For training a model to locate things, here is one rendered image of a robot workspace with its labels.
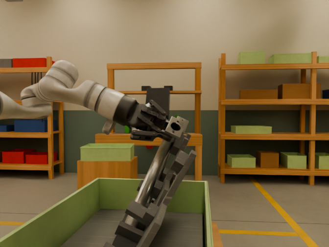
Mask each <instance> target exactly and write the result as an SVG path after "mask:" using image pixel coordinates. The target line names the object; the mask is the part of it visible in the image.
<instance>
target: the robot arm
mask: <svg viewBox="0 0 329 247"><path fill-rule="evenodd" d="M77 79H78V70H77V68H76V67H75V65H74V64H72V63H71V62H69V61H66V60H59V61H56V62H55V63H54V64H53V65H52V66H51V68H50V69H49V71H48V72H47V74H46V75H45V76H44V77H43V78H42V79H41V80H40V81H39V82H38V83H36V84H33V85H31V86H28V87H26V88H24V89H23V90H22V92H21V101H22V106H21V105H19V104H18V103H16V102H15V101H13V100H12V99H11V98H10V97H9V96H7V95H6V94H4V93H2V92H1V91H0V120H2V119H43V118H46V117H48V116H50V115H51V114H52V106H51V102H53V101H61V102H68V103H73V104H78V105H81V106H84V107H86V108H88V109H90V110H93V111H95V112H97V113H98V114H100V115H101V116H103V117H105V118H107V121H106V123H105V125H104V127H103V129H102V132H103V133H104V134H106V135H109V134H110V132H111V131H112V129H113V128H114V126H115V125H116V123H118V124H120V125H122V126H128V127H129V128H130V129H131V136H130V139H131V140H140V141H154V139H155V138H157V137H159V138H161V139H163V140H165V141H167V142H173V140H174V138H175V137H173V136H171V135H169V134H167V133H165V130H163V129H162V130H161V129H160V128H158V127H157V126H155V125H154V124H158V125H161V126H163V125H164V127H165V128H166V127H167V125H168V123H169V120H168V119H167V118H166V112H165V111H164V110H163V109H162V108H161V107H160V106H159V105H158V104H157V103H156V102H155V101H154V100H152V99H151V100H150V101H149V103H148V104H140V103H138V102H137V100H136V99H134V98H132V97H129V96H127V95H125V94H123V93H121V92H119V91H116V90H114V89H110V88H108V87H105V86H103V85H101V84H99V83H97V82H95V81H92V80H86V81H84V82H83V83H82V84H81V85H80V86H78V87H77V88H74V89H72V87H73V86H74V84H75V83H76V81H77ZM153 117H154V118H153ZM140 130H142V131H140Z"/></svg>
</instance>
